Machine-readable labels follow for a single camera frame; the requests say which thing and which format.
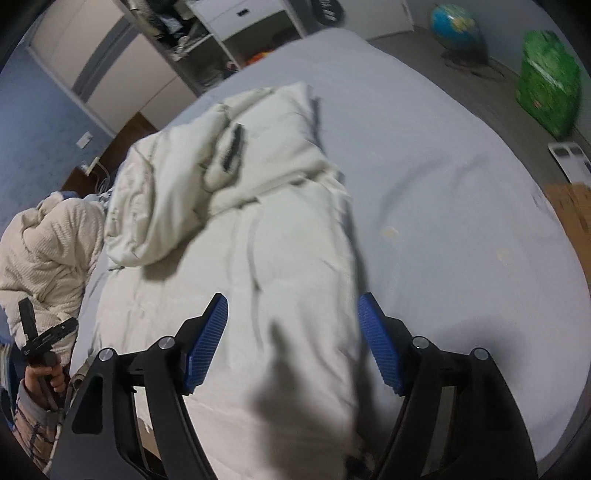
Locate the grey bed sheet mattress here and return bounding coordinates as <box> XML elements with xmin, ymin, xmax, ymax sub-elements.
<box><xmin>68</xmin><ymin>26</ymin><xmax>591</xmax><ymax>462</ymax></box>

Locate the white drawer unit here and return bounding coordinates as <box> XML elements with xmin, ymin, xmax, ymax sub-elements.
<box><xmin>186</xmin><ymin>0</ymin><xmax>307</xmax><ymax>68</ymax></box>

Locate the cream puffer jacket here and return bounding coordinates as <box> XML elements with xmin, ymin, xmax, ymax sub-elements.
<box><xmin>74</xmin><ymin>82</ymin><xmax>383</xmax><ymax>479</ymax></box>

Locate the black Yonex racket bag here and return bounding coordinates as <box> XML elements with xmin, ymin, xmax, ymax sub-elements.
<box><xmin>310</xmin><ymin>0</ymin><xmax>345</xmax><ymax>26</ymax></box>

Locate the person's left hand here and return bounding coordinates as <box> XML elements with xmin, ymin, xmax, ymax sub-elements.
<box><xmin>24</xmin><ymin>363</ymin><xmax>67</xmax><ymax>410</ymax></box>

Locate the white bathroom scale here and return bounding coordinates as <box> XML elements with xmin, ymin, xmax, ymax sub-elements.
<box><xmin>548</xmin><ymin>142</ymin><xmax>591</xmax><ymax>187</ymax></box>

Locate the open wardrobe shelf unit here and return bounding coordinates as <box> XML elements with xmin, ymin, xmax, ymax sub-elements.
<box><xmin>124</xmin><ymin>0</ymin><xmax>311</xmax><ymax>96</ymax></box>

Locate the white wall socket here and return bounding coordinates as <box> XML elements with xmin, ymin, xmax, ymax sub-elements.
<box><xmin>76</xmin><ymin>132</ymin><xmax>93</xmax><ymax>149</ymax></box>

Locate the green shopping bag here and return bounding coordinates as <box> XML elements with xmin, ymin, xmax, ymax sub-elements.
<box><xmin>516</xmin><ymin>31</ymin><xmax>581</xmax><ymax>140</ymax></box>

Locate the cream knitted blanket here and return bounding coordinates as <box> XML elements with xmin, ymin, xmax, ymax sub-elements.
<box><xmin>1</xmin><ymin>192</ymin><xmax>105</xmax><ymax>348</ymax></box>

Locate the beige wardrobe sliding door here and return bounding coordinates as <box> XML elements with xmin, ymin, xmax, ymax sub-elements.
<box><xmin>29</xmin><ymin>0</ymin><xmax>197</xmax><ymax>135</ymax></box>

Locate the brown wooden headboard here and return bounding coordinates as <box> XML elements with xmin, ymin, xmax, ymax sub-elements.
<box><xmin>61</xmin><ymin>113</ymin><xmax>157</xmax><ymax>197</ymax></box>

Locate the white power strip charger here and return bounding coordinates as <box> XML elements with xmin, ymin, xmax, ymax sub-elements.
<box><xmin>80</xmin><ymin>156</ymin><xmax>99</xmax><ymax>176</ymax></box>

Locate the blue globe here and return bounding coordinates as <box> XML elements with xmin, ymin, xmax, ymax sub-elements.
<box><xmin>429</xmin><ymin>3</ymin><xmax>487</xmax><ymax>64</ymax></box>

